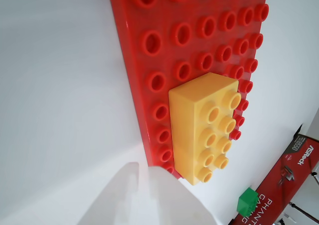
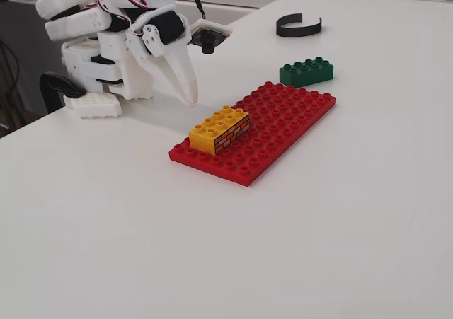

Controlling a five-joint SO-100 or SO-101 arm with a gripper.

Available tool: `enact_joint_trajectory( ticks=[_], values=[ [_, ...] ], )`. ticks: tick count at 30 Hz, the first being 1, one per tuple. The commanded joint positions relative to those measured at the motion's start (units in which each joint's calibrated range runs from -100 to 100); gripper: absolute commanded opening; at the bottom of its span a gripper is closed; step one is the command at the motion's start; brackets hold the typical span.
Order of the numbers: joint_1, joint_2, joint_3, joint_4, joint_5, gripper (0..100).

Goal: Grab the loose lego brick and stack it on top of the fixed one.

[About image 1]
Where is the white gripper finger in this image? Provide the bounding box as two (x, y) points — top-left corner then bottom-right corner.
(77, 162), (140, 225)
(149, 166), (218, 225)

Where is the small green lego brick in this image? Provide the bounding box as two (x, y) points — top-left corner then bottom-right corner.
(236, 187), (259, 216)

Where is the yellow lego brick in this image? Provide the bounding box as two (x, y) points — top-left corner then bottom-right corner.
(168, 72), (242, 186)

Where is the red studded lego baseplate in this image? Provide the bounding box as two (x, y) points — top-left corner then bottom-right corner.
(107, 0), (274, 181)

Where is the red ASRock cardboard box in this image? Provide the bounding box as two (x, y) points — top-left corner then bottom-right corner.
(228, 125), (319, 225)

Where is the black camera tripod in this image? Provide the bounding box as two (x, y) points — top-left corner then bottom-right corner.
(289, 147), (319, 223)

